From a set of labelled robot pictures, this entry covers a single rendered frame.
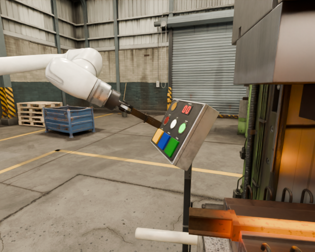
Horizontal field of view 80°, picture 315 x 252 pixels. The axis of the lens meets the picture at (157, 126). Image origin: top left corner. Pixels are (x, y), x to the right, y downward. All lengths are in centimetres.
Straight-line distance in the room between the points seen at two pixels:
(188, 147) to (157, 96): 800
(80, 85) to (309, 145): 69
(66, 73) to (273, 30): 57
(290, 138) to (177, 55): 803
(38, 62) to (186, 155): 67
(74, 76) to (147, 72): 828
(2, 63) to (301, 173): 100
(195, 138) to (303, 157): 35
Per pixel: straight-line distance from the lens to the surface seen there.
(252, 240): 43
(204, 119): 78
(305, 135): 63
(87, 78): 69
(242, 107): 539
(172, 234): 94
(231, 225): 43
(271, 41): 31
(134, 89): 915
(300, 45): 31
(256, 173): 73
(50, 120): 591
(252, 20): 40
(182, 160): 79
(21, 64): 87
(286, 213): 54
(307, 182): 68
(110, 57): 986
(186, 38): 858
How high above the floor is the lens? 126
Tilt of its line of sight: 12 degrees down
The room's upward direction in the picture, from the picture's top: straight up
